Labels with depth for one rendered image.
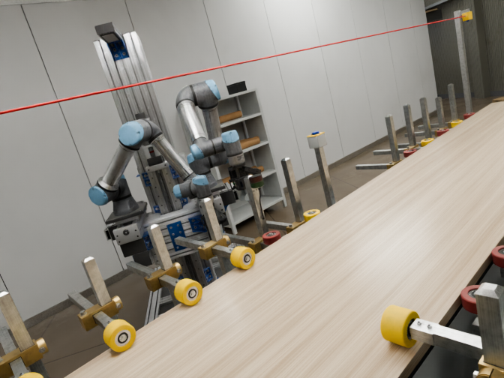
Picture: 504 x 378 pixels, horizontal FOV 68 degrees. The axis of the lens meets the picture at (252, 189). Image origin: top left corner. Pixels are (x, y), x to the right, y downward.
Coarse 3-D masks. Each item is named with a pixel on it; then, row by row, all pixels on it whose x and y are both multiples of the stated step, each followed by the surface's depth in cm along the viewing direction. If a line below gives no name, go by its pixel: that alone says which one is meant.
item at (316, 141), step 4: (320, 132) 200; (324, 132) 198; (308, 136) 198; (312, 136) 197; (316, 136) 194; (320, 136) 196; (324, 136) 198; (308, 140) 199; (312, 140) 197; (316, 140) 195; (320, 140) 196; (324, 140) 198; (308, 144) 200; (312, 144) 198; (316, 144) 196; (320, 144) 196; (324, 144) 198
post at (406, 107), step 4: (404, 104) 259; (408, 104) 258; (404, 108) 260; (408, 108) 258; (404, 112) 261; (408, 112) 259; (404, 116) 262; (408, 116) 260; (408, 120) 261; (408, 124) 262; (412, 124) 262; (408, 128) 263; (412, 128) 262; (408, 132) 264; (412, 132) 263; (408, 136) 265; (412, 136) 263; (412, 140) 264; (412, 144) 264
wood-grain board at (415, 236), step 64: (384, 192) 180; (448, 192) 160; (256, 256) 149; (320, 256) 135; (384, 256) 123; (448, 256) 113; (192, 320) 117; (256, 320) 108; (320, 320) 100; (448, 320) 91
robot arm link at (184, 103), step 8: (184, 88) 198; (184, 96) 195; (192, 96) 197; (176, 104) 196; (184, 104) 193; (192, 104) 196; (184, 112) 191; (192, 112) 190; (184, 120) 189; (192, 120) 187; (192, 128) 184; (200, 128) 185; (192, 136) 182; (200, 136) 180; (200, 144) 178; (208, 144) 178; (192, 152) 177; (200, 152) 177; (208, 152) 178
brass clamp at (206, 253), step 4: (224, 236) 161; (220, 240) 157; (224, 240) 159; (228, 240) 160; (208, 244) 156; (212, 244) 155; (216, 244) 156; (220, 244) 157; (224, 244) 159; (228, 244) 160; (200, 248) 154; (204, 248) 153; (208, 248) 154; (200, 252) 155; (204, 252) 153; (208, 252) 154; (212, 252) 155; (200, 256) 157; (204, 256) 154; (208, 256) 154; (212, 256) 155
